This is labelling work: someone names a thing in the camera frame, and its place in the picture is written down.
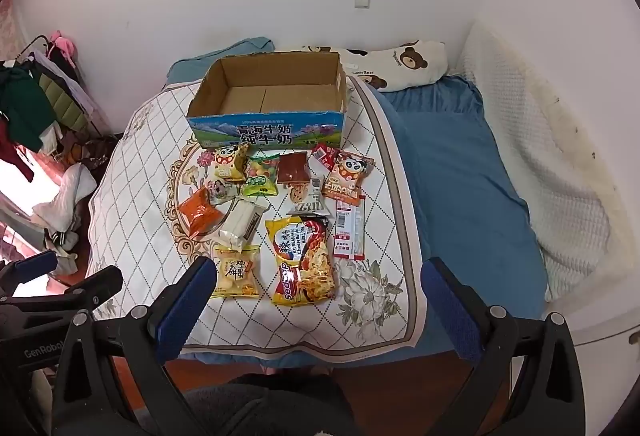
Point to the yellow panda snack bag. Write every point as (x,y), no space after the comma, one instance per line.
(230,161)

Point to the instant noodle packet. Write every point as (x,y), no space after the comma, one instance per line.
(305,271)

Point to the white cake packet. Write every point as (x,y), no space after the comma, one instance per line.
(240,224)

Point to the white knitted blanket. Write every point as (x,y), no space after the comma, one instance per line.
(575,208)

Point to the clothes rack with garments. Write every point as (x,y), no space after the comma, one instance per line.
(47,114)

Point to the long red white packet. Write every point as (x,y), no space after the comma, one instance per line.
(349,230)

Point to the small red snack packet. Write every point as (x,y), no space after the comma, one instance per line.
(325,155)

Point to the orange panda sunflower seed bag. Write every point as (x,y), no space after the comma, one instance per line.
(345,177)

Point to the orange foil snack bag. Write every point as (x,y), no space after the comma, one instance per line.
(200,214)

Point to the brown jerky packet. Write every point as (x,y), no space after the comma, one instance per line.
(292,168)

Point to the white wall switch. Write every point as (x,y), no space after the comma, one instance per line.
(362,4)

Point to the green candy bag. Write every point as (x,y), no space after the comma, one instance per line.
(261,173)

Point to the white cloth pile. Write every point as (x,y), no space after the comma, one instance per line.
(60,220)

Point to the cranberry oat cookie packet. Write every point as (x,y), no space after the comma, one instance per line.
(306,198)

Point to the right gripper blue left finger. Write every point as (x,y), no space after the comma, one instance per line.
(179,306)

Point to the braised egg clear packet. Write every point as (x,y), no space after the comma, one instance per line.
(219,190)

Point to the teal blue pillow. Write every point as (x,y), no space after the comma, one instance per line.
(192,69)

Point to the bear print pillow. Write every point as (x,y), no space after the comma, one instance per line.
(419,63)

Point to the cardboard milk box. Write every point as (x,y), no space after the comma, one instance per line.
(276,100)

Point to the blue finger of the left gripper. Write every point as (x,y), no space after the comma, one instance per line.
(32,268)
(96,289)

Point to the yellow biscuit bag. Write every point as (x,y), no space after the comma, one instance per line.
(236,272)

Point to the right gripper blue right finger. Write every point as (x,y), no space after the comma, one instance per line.
(459,309)

